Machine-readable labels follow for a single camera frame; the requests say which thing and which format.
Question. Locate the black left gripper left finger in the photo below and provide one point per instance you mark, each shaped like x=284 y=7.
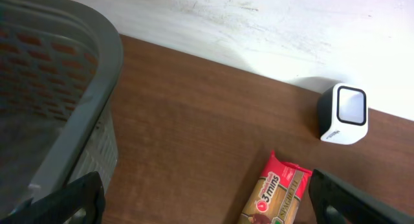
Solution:
x=85 y=193

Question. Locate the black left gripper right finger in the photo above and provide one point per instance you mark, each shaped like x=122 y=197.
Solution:
x=335 y=201

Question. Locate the red spaghetti packet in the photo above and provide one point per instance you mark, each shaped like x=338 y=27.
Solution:
x=277 y=194

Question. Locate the white barcode scanner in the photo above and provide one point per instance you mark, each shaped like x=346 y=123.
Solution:
x=342 y=114

